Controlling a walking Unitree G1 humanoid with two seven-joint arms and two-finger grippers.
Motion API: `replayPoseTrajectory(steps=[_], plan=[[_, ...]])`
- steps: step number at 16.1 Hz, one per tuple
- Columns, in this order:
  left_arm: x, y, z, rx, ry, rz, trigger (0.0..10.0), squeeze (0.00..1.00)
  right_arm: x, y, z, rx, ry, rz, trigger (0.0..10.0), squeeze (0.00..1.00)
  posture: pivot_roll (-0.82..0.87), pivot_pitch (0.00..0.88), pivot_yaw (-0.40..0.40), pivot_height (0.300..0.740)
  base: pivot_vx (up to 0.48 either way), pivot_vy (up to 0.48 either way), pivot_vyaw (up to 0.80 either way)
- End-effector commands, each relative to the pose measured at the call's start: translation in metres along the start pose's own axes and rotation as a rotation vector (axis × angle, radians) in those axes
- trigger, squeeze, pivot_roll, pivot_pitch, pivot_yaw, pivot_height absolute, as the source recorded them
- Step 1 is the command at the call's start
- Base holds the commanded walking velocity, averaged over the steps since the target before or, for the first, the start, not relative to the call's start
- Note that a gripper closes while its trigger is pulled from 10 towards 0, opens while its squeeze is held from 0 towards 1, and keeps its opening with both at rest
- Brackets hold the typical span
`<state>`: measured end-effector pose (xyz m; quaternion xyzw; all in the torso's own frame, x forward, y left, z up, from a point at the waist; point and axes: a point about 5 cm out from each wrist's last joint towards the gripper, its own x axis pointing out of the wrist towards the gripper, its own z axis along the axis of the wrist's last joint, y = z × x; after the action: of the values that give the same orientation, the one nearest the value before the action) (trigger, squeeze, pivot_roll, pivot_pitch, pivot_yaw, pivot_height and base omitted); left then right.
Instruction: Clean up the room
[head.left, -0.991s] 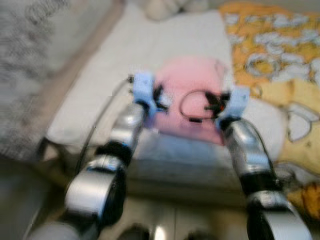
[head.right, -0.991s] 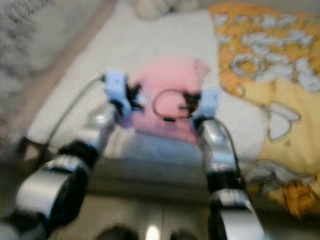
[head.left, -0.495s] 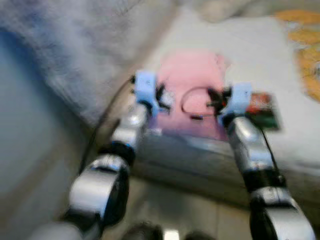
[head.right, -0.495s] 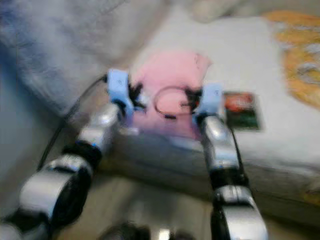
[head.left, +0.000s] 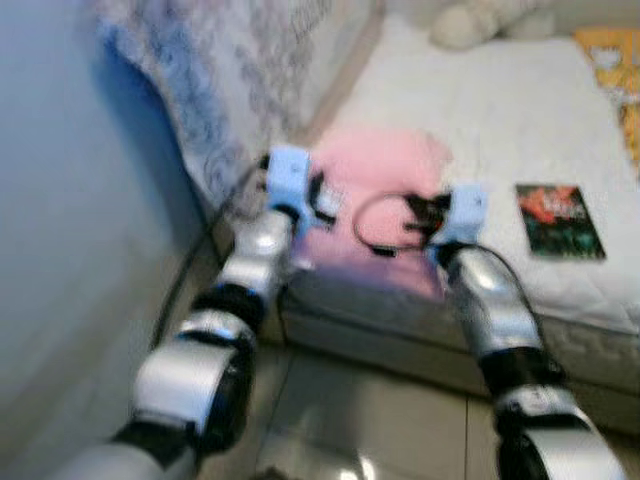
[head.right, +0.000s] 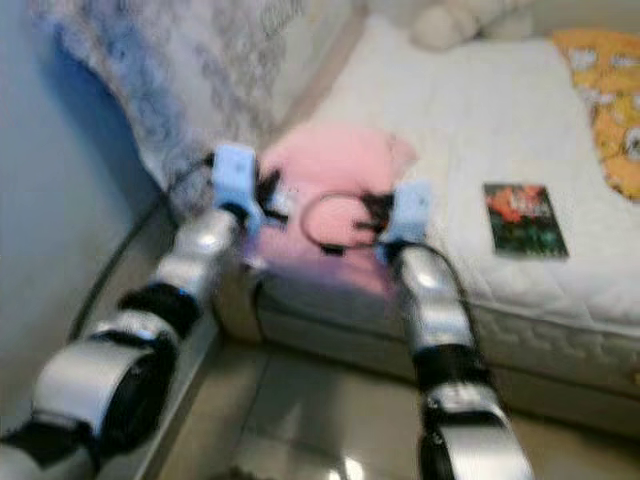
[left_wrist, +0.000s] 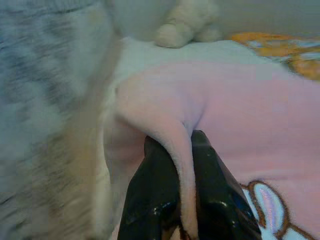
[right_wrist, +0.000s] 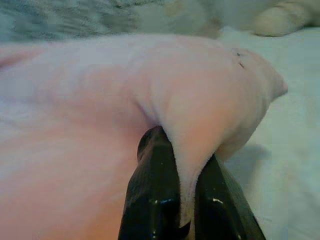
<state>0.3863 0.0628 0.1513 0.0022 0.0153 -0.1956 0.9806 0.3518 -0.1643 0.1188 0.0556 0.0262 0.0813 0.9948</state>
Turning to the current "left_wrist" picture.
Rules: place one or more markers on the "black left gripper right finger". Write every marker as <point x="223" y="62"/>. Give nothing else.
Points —
<point x="220" y="207"/>

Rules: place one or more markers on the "pink plush pillow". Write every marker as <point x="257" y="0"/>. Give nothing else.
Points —
<point x="250" y="112"/>

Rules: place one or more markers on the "grey white fuzzy blanket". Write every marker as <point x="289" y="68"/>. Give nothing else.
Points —
<point x="37" y="75"/>

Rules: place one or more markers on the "yellow cartoon cat blanket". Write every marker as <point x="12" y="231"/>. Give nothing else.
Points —
<point x="275" y="47"/>

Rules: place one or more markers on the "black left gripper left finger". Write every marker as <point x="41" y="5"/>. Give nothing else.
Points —
<point x="150" y="195"/>

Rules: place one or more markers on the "white plush toy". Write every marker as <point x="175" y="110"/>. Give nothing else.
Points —
<point x="185" y="25"/>

